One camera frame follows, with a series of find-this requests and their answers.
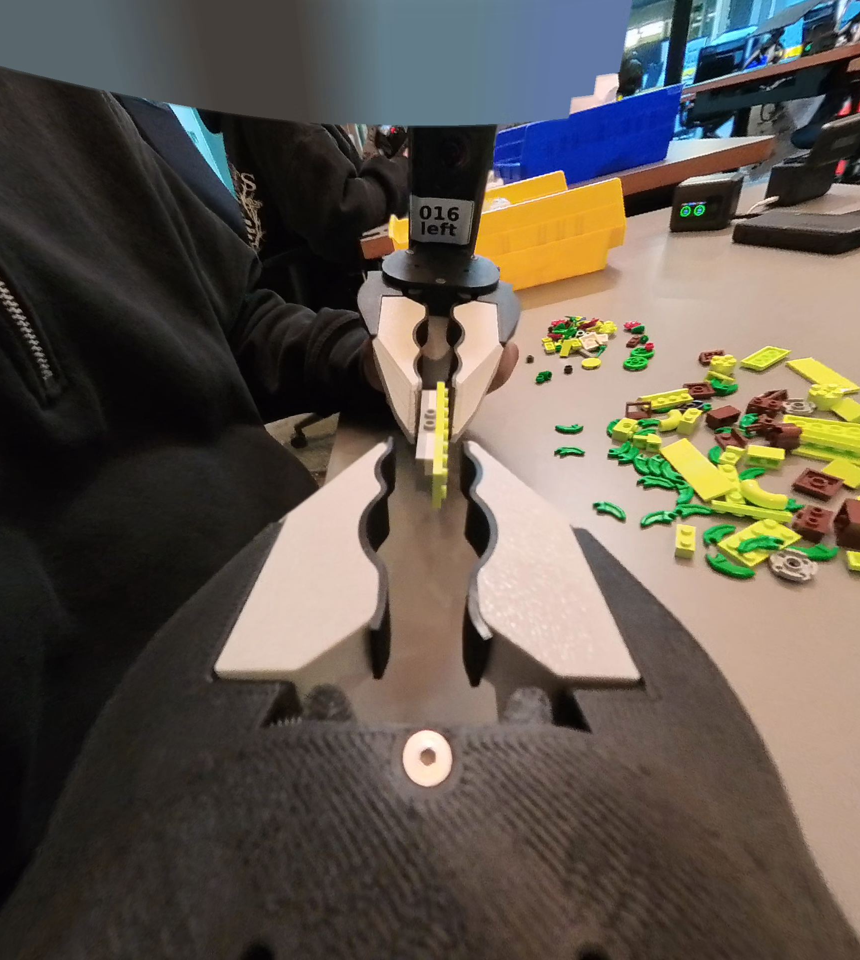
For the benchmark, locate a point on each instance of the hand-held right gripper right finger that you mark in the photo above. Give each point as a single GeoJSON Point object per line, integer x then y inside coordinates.
{"type": "Point", "coordinates": [550, 600]}

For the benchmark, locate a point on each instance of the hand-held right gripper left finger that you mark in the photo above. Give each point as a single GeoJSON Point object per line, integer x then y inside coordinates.
{"type": "Point", "coordinates": [302, 600]}

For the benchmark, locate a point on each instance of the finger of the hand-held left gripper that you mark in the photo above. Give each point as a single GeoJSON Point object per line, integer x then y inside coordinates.
{"type": "Point", "coordinates": [396, 360]}
{"type": "Point", "coordinates": [482, 360]}

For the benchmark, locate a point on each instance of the grey lego bracket piece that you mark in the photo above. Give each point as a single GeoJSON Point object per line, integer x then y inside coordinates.
{"type": "Point", "coordinates": [425, 433]}

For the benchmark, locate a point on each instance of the heap of small brick parts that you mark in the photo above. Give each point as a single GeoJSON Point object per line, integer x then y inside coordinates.
{"type": "Point", "coordinates": [580, 337]}

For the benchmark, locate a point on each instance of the lime long studded plate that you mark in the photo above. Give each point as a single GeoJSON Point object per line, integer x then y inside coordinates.
{"type": "Point", "coordinates": [441, 465]}

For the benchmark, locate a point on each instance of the pile of mixed toy bricks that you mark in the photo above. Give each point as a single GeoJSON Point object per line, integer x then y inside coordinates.
{"type": "Point", "coordinates": [744, 450]}

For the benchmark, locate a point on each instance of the person's left forearm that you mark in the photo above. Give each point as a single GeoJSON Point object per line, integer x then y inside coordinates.
{"type": "Point", "coordinates": [302, 352]}

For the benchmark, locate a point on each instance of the person's left hand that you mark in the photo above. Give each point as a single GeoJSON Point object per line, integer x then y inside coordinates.
{"type": "Point", "coordinates": [508, 367]}

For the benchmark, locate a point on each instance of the yellow plastic bin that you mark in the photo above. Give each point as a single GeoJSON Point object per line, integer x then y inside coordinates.
{"type": "Point", "coordinates": [550, 240]}
{"type": "Point", "coordinates": [527, 187]}

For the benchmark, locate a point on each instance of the green curved leaf piece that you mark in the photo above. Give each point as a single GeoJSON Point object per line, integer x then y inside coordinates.
{"type": "Point", "coordinates": [570, 452]}
{"type": "Point", "coordinates": [609, 511]}
{"type": "Point", "coordinates": [569, 428]}

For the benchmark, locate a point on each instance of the blue plastic bin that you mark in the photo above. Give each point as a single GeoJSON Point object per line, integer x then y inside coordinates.
{"type": "Point", "coordinates": [595, 135]}

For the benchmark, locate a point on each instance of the green spoked wheel piece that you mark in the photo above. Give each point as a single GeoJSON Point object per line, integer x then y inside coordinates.
{"type": "Point", "coordinates": [634, 362]}

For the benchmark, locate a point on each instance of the wooden background table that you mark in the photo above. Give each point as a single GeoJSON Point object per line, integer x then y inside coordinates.
{"type": "Point", "coordinates": [699, 157]}

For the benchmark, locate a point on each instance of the black device green display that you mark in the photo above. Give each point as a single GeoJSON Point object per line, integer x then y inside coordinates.
{"type": "Point", "coordinates": [703, 206]}

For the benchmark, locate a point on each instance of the black flat bar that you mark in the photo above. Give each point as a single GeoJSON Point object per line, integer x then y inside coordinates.
{"type": "Point", "coordinates": [812, 232]}

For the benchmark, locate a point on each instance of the black power adapter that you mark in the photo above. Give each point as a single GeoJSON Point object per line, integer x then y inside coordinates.
{"type": "Point", "coordinates": [812, 172]}

